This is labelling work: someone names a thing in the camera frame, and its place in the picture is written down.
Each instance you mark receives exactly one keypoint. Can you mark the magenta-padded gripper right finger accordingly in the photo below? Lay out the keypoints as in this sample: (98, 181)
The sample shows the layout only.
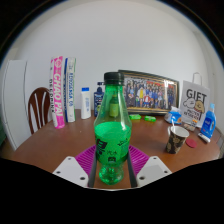
(153, 169)

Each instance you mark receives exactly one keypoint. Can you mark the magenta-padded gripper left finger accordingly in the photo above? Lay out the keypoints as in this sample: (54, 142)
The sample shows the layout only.
(70, 170)

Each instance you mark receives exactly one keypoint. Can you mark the green plastic drink bottle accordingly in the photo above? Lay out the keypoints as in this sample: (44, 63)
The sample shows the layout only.
(112, 136)

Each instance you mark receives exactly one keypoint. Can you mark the patterned paper cup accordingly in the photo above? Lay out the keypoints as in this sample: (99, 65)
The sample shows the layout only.
(176, 141)

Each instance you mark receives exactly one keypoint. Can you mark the flat round red coaster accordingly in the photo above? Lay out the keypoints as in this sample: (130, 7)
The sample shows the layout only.
(191, 143)

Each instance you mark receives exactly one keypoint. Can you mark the white spoon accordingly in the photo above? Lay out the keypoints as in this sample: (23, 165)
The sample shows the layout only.
(172, 124)

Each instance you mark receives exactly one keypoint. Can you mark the small green pack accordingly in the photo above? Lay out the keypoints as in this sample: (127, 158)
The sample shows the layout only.
(135, 117)
(150, 118)

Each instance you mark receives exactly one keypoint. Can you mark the blue tissue pack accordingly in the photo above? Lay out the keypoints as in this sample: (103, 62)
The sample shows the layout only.
(174, 116)

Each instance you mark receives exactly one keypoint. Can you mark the white lotion bottle blue cap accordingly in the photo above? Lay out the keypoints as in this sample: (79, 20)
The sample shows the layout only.
(86, 105)

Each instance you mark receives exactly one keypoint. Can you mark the blue detergent bottle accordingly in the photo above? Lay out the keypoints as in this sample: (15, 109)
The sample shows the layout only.
(209, 124)

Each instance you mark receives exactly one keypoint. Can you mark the dark blue pump bottle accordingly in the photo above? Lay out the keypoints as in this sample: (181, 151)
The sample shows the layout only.
(98, 101)

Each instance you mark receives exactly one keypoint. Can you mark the framed group photo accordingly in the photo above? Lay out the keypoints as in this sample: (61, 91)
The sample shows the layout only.
(150, 93)

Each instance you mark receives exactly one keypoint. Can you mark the brown wooden chair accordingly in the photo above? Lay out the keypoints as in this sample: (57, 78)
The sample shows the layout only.
(33, 103)

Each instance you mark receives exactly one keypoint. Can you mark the tall pink printed box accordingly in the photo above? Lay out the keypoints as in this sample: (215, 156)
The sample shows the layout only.
(57, 93)

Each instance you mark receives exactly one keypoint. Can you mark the tall white printed box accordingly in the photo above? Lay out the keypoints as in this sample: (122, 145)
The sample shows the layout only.
(70, 90)

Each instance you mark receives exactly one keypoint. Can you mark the white paper gift bag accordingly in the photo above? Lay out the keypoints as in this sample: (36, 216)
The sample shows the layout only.
(195, 100)

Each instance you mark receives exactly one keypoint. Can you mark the white refrigerator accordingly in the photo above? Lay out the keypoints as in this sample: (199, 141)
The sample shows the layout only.
(14, 100)

